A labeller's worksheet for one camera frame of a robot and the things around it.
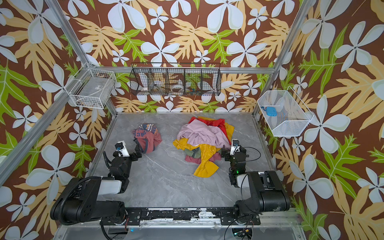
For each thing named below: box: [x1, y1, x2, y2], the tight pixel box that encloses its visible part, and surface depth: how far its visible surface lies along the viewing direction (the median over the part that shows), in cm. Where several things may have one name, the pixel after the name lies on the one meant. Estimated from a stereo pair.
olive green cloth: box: [184, 147, 201, 159], surface depth 95 cm
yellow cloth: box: [173, 116, 235, 178], surface depth 91 cm
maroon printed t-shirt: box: [132, 123, 163, 154], surface depth 100 cm
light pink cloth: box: [177, 119, 231, 150], surface depth 94 cm
